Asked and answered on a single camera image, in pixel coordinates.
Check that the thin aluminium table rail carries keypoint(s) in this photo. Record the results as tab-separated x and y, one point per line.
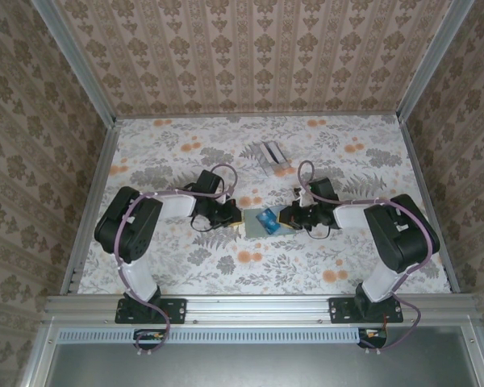
258	115

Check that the clear acrylic card stand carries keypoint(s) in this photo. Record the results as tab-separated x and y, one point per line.
280	166

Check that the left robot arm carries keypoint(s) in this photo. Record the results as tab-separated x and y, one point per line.
129	234

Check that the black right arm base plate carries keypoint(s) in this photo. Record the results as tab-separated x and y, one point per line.
340	310

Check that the blue credit card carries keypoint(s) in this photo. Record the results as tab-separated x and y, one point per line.
266	221

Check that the grey metal panel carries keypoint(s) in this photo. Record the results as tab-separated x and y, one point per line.
258	367

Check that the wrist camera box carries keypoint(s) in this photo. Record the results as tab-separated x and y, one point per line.
302	199
227	198

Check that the aluminium panel frame strip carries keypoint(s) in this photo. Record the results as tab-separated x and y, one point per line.
475	354
40	354

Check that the aluminium table side rail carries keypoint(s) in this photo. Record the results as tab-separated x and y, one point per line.
421	181
103	169

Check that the green card holder wallet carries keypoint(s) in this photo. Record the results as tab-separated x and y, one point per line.
250	225

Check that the black connector board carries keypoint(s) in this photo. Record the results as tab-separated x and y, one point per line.
373	336
149	336

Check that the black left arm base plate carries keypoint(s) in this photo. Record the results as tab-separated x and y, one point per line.
173	310

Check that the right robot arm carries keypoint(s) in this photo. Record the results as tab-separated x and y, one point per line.
399	238

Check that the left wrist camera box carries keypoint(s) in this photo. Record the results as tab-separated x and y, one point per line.
227	198

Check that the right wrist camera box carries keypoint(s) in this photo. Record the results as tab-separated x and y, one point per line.
302	199

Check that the aluminium frame post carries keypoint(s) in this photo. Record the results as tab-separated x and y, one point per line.
432	60
76	60

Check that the wide aluminium mounting rail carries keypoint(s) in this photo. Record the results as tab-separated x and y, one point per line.
258	308

